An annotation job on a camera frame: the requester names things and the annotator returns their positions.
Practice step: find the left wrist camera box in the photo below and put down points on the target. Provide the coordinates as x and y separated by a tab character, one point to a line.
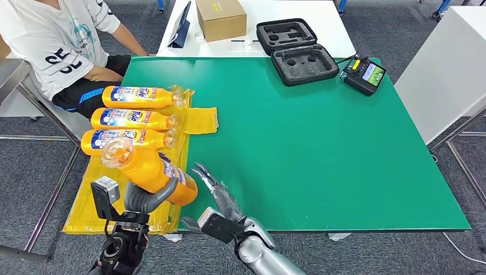
104	197

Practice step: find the person's right hand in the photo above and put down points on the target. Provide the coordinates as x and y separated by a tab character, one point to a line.
108	75

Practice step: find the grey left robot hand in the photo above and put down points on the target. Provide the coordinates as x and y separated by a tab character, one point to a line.
140	201

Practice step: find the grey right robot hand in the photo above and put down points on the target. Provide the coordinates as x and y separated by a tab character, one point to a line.
224	201

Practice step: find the white table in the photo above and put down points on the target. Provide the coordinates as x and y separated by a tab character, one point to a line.
322	22

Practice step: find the white cabinet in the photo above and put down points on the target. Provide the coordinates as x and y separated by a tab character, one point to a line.
436	76

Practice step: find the orange detergent bottle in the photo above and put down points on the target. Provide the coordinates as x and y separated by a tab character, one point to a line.
148	140
163	98
155	120
148	171

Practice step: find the white bench seat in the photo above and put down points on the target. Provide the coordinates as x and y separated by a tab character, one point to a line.
76	125

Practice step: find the yellow film-wrapped cardboard sheet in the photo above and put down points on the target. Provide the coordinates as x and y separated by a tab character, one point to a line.
87	205

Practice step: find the dark blue tablet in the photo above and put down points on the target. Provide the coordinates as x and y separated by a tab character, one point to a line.
181	28

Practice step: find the brown cardboard box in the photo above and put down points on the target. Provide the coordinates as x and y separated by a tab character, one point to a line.
222	19

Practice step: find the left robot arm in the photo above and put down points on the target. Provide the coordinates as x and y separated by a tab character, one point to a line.
121	250

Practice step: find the black remote controller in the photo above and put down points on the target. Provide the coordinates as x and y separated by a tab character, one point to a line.
358	81

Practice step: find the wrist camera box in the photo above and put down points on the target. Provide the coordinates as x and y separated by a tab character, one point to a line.
220	226
104	197

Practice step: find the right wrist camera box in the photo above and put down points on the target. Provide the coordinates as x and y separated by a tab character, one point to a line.
220	226

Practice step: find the person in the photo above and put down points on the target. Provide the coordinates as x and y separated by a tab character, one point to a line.
57	41

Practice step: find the white table foot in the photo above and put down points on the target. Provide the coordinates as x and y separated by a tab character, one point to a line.
172	238
340	237

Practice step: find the steel table frame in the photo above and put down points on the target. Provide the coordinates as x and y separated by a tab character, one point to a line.
467	171

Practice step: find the brown cardboard carton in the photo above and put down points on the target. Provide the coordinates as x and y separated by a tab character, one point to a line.
4	47

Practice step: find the grey metal bench frame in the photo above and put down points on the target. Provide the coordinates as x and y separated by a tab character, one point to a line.
49	205

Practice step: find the black foam-lined case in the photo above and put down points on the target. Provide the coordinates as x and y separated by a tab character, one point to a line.
326	71

